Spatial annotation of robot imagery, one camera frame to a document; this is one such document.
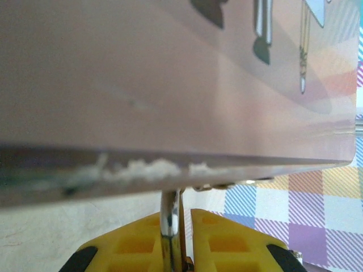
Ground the pink tin box with cartoon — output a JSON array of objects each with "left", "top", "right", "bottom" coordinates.
[{"left": 0, "top": 0, "right": 359, "bottom": 210}]

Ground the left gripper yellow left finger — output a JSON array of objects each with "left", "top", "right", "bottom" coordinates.
[{"left": 58, "top": 211, "right": 167, "bottom": 272}]

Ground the small brass padlock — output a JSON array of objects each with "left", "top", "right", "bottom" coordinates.
[{"left": 159, "top": 186, "right": 197, "bottom": 272}]

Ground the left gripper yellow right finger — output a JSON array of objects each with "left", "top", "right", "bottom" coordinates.
[{"left": 189, "top": 208, "right": 309, "bottom": 272}]

